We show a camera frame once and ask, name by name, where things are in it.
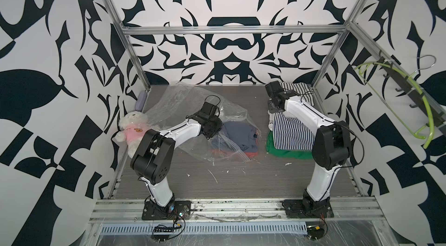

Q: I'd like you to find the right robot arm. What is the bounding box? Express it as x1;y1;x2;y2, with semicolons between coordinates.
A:
266;81;353;213

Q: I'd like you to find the black white striped tank top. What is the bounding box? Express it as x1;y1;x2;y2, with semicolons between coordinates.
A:
280;82;315;106

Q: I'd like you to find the black electronics board left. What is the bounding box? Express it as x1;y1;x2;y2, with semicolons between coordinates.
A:
151;224;183;242

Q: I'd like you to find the navy blue garment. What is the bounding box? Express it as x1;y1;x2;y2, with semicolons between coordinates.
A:
218;121;259;153

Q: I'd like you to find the black wall hook rack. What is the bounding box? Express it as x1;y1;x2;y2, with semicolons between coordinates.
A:
374;50;446;134

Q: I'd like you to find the green garment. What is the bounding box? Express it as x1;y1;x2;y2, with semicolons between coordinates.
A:
266;132;312;160

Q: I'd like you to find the white teddy bear pink shirt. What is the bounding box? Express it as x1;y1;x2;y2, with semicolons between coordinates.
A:
115;111;151;158

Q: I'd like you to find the blue white striped garment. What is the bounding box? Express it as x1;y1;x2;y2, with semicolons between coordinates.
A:
271;113;315;152

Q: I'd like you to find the black electronics board right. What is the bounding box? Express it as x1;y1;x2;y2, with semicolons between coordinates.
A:
306;225;326;241

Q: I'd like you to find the white printed t-shirt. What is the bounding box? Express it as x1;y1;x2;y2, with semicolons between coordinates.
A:
268;111;275;131

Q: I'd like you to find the red garment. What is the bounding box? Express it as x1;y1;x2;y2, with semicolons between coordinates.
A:
211;149;259;161

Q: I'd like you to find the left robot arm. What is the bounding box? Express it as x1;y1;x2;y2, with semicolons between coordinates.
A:
131;102;223;213

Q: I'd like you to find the aluminium frame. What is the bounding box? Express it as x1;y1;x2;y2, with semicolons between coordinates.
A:
106;0;446;246

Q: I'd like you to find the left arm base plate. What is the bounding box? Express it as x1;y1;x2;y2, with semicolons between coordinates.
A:
141;199;192;221

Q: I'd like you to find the clear plastic vacuum bag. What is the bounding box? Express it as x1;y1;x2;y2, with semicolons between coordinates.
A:
145;85;261;165

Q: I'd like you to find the white slotted cable duct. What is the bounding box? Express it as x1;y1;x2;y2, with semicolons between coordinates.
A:
101;222;307;235

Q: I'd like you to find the black electronics board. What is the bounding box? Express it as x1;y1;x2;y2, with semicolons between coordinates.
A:
151;224;183;242
306;225;326;241

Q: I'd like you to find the green clothes hanger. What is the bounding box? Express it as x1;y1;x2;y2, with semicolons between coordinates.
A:
353;57;436;149

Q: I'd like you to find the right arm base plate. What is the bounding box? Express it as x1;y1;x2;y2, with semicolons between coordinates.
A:
282;198;334;219

